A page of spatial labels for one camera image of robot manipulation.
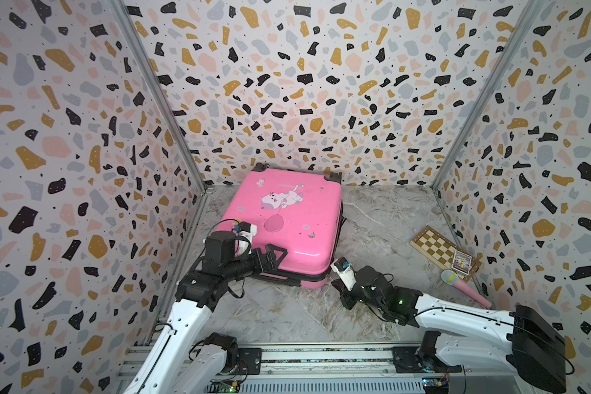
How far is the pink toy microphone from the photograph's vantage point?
0.88 metres

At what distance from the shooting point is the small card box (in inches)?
36.0

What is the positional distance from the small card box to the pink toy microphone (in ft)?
0.06
